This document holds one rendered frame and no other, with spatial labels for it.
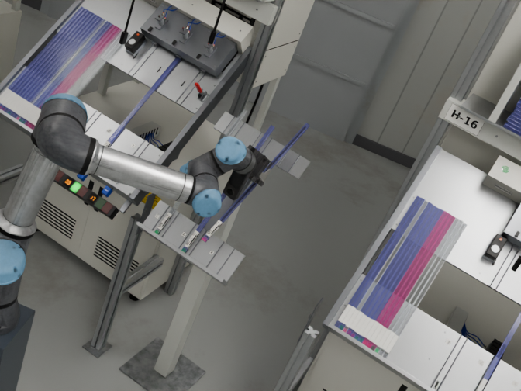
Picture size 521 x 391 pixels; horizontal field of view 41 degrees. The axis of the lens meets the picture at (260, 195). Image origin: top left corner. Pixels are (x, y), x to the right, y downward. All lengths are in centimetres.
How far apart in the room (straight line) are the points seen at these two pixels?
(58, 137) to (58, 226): 144
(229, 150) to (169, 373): 121
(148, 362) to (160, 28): 128
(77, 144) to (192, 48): 96
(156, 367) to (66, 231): 73
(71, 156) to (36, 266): 147
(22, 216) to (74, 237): 112
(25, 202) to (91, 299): 114
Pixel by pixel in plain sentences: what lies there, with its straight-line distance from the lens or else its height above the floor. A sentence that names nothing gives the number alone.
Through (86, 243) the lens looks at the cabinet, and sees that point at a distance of 307.
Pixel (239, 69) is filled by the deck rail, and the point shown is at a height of 112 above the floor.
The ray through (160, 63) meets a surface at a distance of 264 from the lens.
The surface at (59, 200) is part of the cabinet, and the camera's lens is 309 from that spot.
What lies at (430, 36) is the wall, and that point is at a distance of 504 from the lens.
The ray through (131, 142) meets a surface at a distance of 250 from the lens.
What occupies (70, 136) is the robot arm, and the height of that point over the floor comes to 117.
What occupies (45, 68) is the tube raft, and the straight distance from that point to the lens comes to 273.
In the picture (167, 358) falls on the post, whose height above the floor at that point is 10.
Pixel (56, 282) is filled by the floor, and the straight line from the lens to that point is 309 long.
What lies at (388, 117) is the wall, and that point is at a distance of 521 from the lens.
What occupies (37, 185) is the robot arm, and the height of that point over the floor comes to 95.
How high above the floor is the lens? 203
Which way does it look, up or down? 29 degrees down
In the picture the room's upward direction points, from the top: 23 degrees clockwise
